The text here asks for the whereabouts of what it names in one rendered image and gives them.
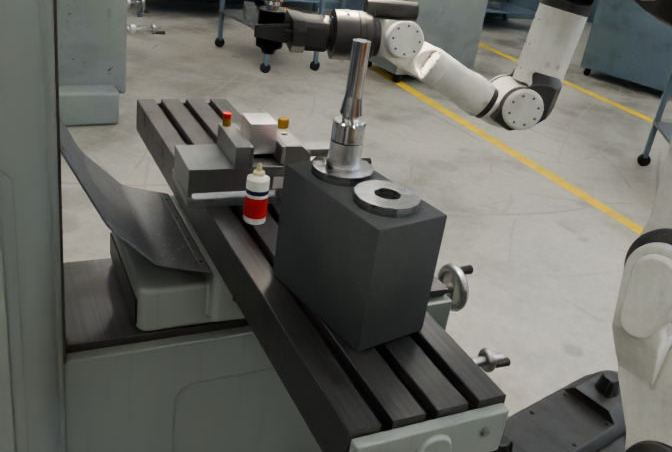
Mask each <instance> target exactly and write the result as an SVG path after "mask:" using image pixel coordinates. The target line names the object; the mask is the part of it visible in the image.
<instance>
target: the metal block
mask: <svg viewBox="0 0 672 452"><path fill-rule="evenodd" d="M277 130H278V123H277V122H276V121H275V120H274V119H273V118H272V117H271V116H270V115H269V114H268V113H242V121H241V131H242V132H243V134H244V135H245V136H246V137H247V139H248V140H249V141H250V143H251V144H252V145H253V146H254V154H275V149H276V139H277Z"/></svg>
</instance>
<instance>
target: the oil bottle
mask: <svg viewBox="0 0 672 452"><path fill-rule="evenodd" d="M269 185H270V177H269V176H267V175H265V171H264V170H262V163H258V165H257V168H256V169H255V170H254V171H253V173H252V174H249V175H248V176H247V181H246V192H245V202H244V213H243V220H244V221H245V222H246V223H248V224H251V225H260V224H263V223H264V222H265V221H266V214H267V205H268V194H269Z"/></svg>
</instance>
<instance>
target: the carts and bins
mask: <svg viewBox="0 0 672 452"><path fill-rule="evenodd" d="M325 2H326V0H320V6H319V14H318V15H324V10H325ZM224 8H225V0H220V8H219V23H218V38H216V40H215V45H216V46H217V47H222V46H223V45H224V43H225V42H224V39H223V38H222V37H223V22H224V15H226V16H228V17H230V18H232V19H234V20H236V21H238V22H240V23H242V24H244V25H246V26H248V27H250V28H252V18H258V11H259V10H256V5H255V3H254V2H252V1H244V7H243V10H236V9H224ZM318 57H319V52H315V51H314V55H313V61H312V62H311V63H310V69H311V70H313V71H317V70H318V69H319V67H320V64H319V62H318ZM268 62H269V54H264V57H263V63H262V64H261V65H260V70H261V72H263V73H268V72H269V71H270V65H269V64H268ZM671 88H672V68H671V71H670V74H669V77H668V80H667V83H666V86H665V89H664V92H663V95H662V98H661V101H660V104H659V107H658V110H657V113H656V116H655V119H654V120H653V122H652V123H653V125H652V128H651V131H650V134H649V137H648V140H647V143H646V146H645V149H644V152H643V154H641V155H639V156H638V158H637V162H638V164H639V165H640V166H647V165H649V164H650V162H651V159H650V157H649V153H650V150H651V147H652V144H653V141H654V138H655V135H656V132H657V130H659V132H660V133H661V134H662V136H663V137H664V138H665V139H666V141H667V142H668V143H669V145H670V141H671V136H672V123H669V122H663V121H661V118H662V115H663V112H664V109H665V106H666V103H667V100H668V97H669V94H670V91H671Z"/></svg>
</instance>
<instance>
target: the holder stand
mask: <svg viewBox="0 0 672 452"><path fill-rule="evenodd" d="M327 158H328V154H323V155H319V156H316V157H315V158H314V159H313V160H310V161H303V162H296V163H289V164H286V165H285V171H284V179H283V188H282V197H281V206H280V214H279V223H278V232H277V241H276V249H275V258H274V267H273V274H274V275H275V276H276V277H277V278H278V279H279V280H280V281H281V282H282V283H283V284H284V285H285V286H286V287H288V288H289V289H290V290H291V291H292V292H293V293H294V294H295V295H296V296H297V297H298V298H299V299H301V300H302V301H303V302H304V303H305V304H306V305H307V306H308V307H309V308H310V309H311V310H312V311H314V312H315V313H316V314H317V315H318V316H319V317H320V318H321V319H322V320H323V321H324V322H325V323H326V324H328V325H329V326H330V327H331V328H332V329H333V330H334V331H335V332H336V333H337V334H338V335H339V336H341V337H342V338H343V339H344V340H345V341H346V342H347V343H348V344H349V345H350V346H351V347H352V348H353V349H355V350H356V351H357V352H360V351H362V350H365V349H368V348H371V347H374V346H377V345H380V344H383V343H386V342H389V341H392V340H394V339H397V338H400V337H403V336H406V335H409V334H412V333H415V332H418V331H421V330H422V328H423V323H424V319H425V314H426V310H427V305H428V301H429V296H430V292H431V287H432V283H433V278H434V274H435V269H436V265H437V260H438V256H439V251H440V247H441V242H442V238H443V233H444V229H445V224H446V220H447V215H446V214H445V213H443V212H442V211H440V210H438V209H437V208H435V207H433V206H432V205H430V204H429V203H427V202H425V201H424V200H422V199H420V196H419V194H418V193H416V192H415V191H414V190H413V189H411V188H409V187H407V186H405V185H402V184H399V183H395V182H393V181H391V180H390V179H388V178H386V177H385V176H383V175H381V174H380V173H378V172H377V171H375V170H374V168H373V166H372V165H371V164H370V163H368V162H367V161H365V160H363V159H361V161H360V168H359V169H358V170H357V171H353V172H342V171H337V170H334V169H332V168H330V167H329V166H328V165H327Z"/></svg>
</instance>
